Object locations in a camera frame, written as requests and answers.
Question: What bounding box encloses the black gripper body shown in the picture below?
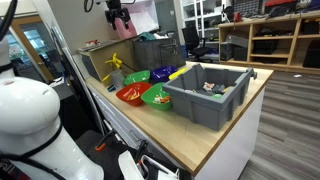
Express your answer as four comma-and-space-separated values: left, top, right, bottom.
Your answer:
105, 0, 130, 30

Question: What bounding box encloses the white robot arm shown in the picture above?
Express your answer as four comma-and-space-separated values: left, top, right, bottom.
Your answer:
0, 39, 123, 180

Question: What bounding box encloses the left green plastic bowl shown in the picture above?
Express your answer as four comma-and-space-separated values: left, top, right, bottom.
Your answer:
124, 70, 150, 85

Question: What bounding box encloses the green plastic bowl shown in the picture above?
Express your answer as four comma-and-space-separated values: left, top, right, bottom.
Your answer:
124, 70, 150, 85
141, 82, 172, 111

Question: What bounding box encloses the blue plastic bowl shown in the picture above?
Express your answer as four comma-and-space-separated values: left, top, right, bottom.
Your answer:
151, 66, 178, 82

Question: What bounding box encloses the red plastic bowl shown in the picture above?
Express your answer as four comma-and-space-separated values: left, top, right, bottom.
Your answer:
116, 82, 151, 106

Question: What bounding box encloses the yellow plastic bowl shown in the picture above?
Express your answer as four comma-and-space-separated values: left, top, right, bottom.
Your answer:
169, 68, 187, 80

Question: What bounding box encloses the right green plastic bowl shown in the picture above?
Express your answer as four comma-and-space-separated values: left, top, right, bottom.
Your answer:
141, 82, 172, 111

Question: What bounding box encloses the wooden box with black panel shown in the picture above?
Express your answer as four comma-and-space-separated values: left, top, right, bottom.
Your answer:
77, 38, 138, 87

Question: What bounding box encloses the grey fabric basket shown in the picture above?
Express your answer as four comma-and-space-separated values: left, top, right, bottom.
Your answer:
133, 37, 185, 70

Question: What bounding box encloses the tan plush toy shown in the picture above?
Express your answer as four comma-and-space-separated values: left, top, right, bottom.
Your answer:
125, 91, 140, 100

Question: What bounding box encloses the black office chair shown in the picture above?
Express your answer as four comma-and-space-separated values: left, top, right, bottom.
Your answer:
182, 26, 212, 62

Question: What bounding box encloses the tiger white plush toy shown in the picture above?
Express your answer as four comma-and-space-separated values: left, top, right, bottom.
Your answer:
154, 95, 171, 104

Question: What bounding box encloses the grey plastic bin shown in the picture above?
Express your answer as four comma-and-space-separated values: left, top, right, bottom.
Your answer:
162, 64, 257, 131

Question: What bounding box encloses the black orange clamp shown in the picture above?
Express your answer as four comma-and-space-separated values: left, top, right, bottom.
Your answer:
95, 130, 116, 151
134, 140, 148, 163

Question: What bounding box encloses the wooden shelf unit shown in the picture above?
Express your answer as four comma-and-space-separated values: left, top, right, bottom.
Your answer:
219, 11, 320, 75

